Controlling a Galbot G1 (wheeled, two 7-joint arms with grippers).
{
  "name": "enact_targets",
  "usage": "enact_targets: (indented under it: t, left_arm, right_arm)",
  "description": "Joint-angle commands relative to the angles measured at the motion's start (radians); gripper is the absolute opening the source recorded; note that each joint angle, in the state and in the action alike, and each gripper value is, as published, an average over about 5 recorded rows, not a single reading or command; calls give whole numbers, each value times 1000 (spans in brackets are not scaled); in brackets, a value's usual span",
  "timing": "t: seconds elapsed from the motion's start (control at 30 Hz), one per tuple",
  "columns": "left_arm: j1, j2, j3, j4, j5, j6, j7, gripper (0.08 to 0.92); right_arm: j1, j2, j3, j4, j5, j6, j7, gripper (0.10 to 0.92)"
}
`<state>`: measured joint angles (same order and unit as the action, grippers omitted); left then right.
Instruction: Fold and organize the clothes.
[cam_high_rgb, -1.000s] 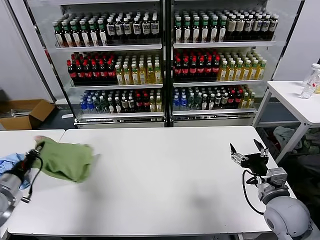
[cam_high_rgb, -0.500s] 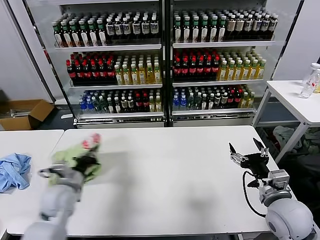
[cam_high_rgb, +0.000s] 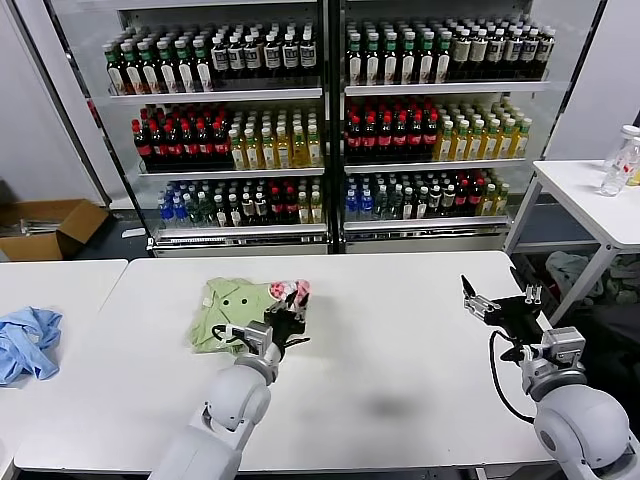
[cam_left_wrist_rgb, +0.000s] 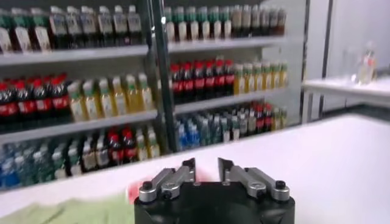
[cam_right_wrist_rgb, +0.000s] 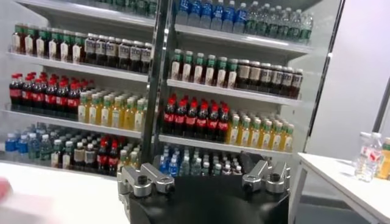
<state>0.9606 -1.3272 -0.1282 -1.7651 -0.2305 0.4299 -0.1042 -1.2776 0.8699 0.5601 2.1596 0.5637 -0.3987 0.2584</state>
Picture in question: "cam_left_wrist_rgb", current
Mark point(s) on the yellow juice bottle green cap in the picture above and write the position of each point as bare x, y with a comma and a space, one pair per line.
248, 81
119, 102
105, 103
257, 80
132, 99
146, 97
267, 78
239, 82
283, 76
76, 106
90, 105
275, 77

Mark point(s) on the white side table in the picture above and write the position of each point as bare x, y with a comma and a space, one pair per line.
350, 88

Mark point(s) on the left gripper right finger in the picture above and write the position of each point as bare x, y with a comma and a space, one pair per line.
250, 181

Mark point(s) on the small yellow juice bottle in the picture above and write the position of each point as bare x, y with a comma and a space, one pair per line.
153, 147
283, 118
276, 120
141, 149

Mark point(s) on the green tinted water bottle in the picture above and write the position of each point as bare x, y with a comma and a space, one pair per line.
204, 132
26, 172
214, 131
42, 167

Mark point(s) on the dark drink bottle white label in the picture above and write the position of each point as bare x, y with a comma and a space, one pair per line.
273, 19
281, 19
120, 25
73, 26
58, 27
256, 20
265, 20
105, 25
134, 24
89, 25

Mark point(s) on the glass door drinks display shelf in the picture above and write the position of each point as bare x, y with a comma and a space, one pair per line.
91, 124
219, 100

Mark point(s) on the dark tea bottle green cap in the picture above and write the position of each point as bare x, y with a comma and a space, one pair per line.
215, 28
21, 38
180, 30
41, 36
169, 30
192, 29
226, 28
4, 39
204, 29

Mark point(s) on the light green t-shirt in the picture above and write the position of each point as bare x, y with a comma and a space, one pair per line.
76, 213

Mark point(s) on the clear plastic bottle red label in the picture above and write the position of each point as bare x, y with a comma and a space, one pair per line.
367, 67

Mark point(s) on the small cola bottle red cap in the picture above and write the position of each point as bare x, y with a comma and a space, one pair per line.
268, 120
114, 150
129, 147
259, 121

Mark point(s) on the small dark bottle white cap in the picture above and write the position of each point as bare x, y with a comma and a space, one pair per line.
102, 155
58, 165
234, 129
225, 131
74, 162
89, 158
251, 123
243, 126

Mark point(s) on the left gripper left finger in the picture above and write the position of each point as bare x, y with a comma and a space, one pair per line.
173, 182

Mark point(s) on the blue water bottle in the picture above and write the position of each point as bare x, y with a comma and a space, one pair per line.
8, 178
193, 135
182, 137

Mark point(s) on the dark drink bottle beige label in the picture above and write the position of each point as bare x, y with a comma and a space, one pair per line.
246, 20
236, 21

